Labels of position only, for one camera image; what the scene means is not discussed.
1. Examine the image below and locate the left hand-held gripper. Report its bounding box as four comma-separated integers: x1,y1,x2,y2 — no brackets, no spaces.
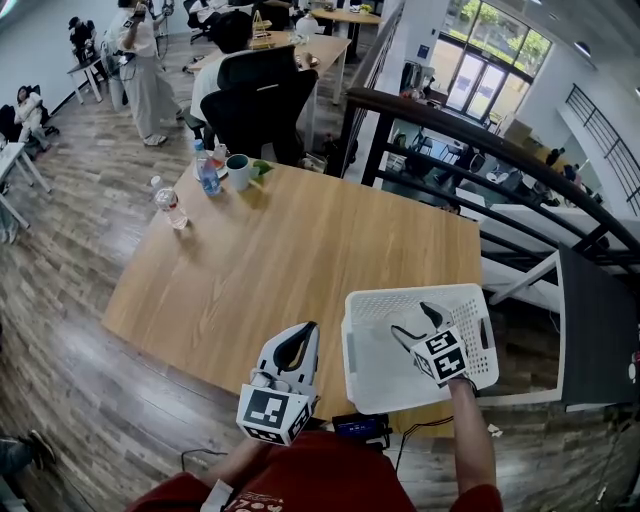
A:
235,322,321,447

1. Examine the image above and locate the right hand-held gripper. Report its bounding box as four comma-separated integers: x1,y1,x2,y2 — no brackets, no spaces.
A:
390,302,470,389

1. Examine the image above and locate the white perforated plastic basket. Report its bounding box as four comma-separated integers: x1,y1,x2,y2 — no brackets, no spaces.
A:
341,283,501,416

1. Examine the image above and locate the person's right forearm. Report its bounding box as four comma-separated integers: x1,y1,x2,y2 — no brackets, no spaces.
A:
446,377,504,499

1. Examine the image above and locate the person's left forearm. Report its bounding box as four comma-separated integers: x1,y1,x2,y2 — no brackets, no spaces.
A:
207,435,274,489

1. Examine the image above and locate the black waist device with screen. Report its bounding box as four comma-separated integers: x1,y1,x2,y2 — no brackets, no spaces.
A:
331,413,392,447

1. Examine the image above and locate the person's red shirt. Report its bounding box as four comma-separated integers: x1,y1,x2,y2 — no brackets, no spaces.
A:
124,430,504,512

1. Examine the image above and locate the dark grey table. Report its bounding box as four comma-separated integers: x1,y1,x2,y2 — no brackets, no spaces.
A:
556,243,640,414

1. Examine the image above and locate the white mug teal inside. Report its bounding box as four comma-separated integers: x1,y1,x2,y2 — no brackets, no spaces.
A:
225,153,252,193

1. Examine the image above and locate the red label water bottle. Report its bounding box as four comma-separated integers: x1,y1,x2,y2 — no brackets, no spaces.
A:
150,175,190,231

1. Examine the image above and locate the blue label water bottle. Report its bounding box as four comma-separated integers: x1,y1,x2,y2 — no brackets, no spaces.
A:
193,139,223,198

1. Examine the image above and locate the black metal railing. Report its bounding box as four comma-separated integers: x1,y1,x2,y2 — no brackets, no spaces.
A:
341,0,640,284

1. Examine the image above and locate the black office chair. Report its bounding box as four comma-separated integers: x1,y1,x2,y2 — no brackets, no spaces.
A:
199,44,320,167

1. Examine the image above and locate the black balcony railing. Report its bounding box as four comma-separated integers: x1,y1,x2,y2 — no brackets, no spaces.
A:
564,83,640,217

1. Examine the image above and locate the wooden office desk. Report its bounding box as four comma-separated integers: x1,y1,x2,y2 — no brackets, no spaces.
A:
185,29,353,154

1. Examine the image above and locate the round wooden table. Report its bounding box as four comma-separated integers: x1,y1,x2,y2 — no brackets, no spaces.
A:
310,6,384,65

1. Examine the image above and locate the white desk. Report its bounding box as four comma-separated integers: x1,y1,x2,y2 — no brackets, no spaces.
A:
0,142,54,231

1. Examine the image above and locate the grey office desk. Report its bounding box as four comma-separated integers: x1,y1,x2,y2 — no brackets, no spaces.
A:
67,54,109,106

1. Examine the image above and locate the large glass window wall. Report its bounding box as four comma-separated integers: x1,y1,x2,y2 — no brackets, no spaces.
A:
433,0,554,125

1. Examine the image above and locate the gold wire tiered rack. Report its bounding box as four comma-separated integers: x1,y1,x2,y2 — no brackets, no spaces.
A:
248,8,277,51

